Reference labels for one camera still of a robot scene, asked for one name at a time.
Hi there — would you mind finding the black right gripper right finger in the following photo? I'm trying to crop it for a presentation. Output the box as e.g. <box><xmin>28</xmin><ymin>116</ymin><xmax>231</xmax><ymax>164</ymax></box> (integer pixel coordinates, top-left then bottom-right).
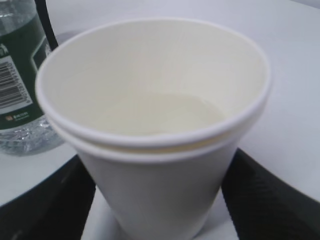
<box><xmin>221</xmin><ymin>149</ymin><xmax>320</xmax><ymax>240</ymax></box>

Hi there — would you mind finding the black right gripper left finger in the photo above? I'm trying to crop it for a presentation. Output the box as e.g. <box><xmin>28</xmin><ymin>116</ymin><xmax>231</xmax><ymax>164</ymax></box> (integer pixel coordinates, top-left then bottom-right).
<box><xmin>0</xmin><ymin>156</ymin><xmax>96</xmax><ymax>240</ymax></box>

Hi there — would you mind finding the clear water bottle green label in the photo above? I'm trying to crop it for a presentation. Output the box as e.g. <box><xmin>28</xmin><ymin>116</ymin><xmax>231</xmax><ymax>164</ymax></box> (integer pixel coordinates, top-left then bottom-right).
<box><xmin>0</xmin><ymin>0</ymin><xmax>63</xmax><ymax>156</ymax></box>

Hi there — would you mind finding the white paper cup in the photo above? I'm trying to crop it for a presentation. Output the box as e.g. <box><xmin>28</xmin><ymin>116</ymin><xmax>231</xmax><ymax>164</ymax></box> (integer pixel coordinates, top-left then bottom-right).
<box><xmin>35</xmin><ymin>17</ymin><xmax>272</xmax><ymax>240</ymax></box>

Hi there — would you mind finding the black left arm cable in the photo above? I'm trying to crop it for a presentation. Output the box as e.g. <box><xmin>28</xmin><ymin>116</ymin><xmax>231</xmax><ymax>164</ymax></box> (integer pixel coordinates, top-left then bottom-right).
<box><xmin>34</xmin><ymin>0</ymin><xmax>60</xmax><ymax>52</ymax></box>

